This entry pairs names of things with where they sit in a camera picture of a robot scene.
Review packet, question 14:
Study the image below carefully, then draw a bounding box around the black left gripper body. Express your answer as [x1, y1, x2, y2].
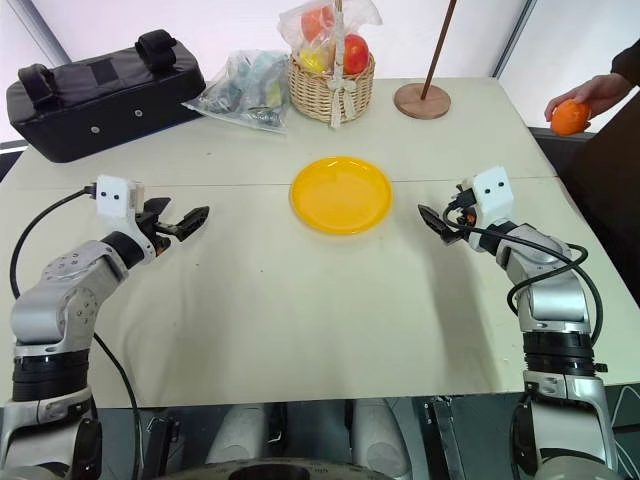
[133, 212, 174, 257]

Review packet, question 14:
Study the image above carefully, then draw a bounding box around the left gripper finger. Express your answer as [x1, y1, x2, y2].
[142, 197, 172, 219]
[158, 205, 211, 245]

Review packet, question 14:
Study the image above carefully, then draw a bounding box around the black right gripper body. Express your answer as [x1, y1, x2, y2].
[452, 207, 485, 252]

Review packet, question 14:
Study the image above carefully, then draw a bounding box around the orange fruit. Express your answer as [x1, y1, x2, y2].
[550, 98, 593, 138]
[299, 8, 336, 44]

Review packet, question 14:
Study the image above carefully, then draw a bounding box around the yellow plastic plate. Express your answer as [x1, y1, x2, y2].
[289, 155, 395, 238]

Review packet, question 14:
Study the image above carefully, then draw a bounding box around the clear plastic fruit bag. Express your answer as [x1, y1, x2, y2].
[277, 0, 384, 77]

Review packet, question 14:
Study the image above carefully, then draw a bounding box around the orange fruit in bag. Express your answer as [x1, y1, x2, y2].
[299, 8, 336, 44]

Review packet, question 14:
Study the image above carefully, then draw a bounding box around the person's bare hand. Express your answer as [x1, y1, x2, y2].
[544, 74, 630, 122]

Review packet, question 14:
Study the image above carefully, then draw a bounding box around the wooden stand with round base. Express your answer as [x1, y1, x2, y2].
[392, 0, 459, 121]

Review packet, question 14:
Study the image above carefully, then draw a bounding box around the clear bag of small items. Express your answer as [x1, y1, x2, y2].
[181, 48, 292, 136]

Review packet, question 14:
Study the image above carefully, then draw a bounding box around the woven wicker basket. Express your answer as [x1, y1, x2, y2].
[287, 48, 377, 122]

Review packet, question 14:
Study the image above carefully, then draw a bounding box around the red apple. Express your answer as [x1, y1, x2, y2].
[341, 33, 372, 76]

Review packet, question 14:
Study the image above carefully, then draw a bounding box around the yellow lemon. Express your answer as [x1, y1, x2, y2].
[297, 46, 332, 74]

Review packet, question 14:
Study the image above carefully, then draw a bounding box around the white rounded robot leg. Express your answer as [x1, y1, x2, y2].
[351, 398, 413, 479]
[205, 402, 267, 467]

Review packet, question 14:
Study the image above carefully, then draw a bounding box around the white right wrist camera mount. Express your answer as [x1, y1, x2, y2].
[469, 165, 516, 224]

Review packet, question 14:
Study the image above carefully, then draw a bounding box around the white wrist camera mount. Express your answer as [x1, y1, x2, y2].
[95, 174, 147, 232]
[469, 165, 516, 224]

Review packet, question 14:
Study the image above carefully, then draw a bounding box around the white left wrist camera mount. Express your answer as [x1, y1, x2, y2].
[95, 174, 147, 232]

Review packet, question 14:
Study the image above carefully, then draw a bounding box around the black padded case with straps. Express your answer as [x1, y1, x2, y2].
[5, 28, 208, 164]

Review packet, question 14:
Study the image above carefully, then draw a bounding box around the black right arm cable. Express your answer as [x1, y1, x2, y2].
[441, 180, 605, 351]

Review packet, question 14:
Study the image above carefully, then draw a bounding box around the beige ribbon basket handle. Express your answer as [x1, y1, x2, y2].
[326, 0, 355, 130]

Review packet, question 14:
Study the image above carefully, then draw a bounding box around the black metal table bracket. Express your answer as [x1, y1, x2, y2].
[424, 395, 469, 480]
[145, 415, 182, 474]

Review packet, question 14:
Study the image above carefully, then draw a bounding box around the thin white cable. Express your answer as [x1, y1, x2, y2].
[610, 383, 640, 469]

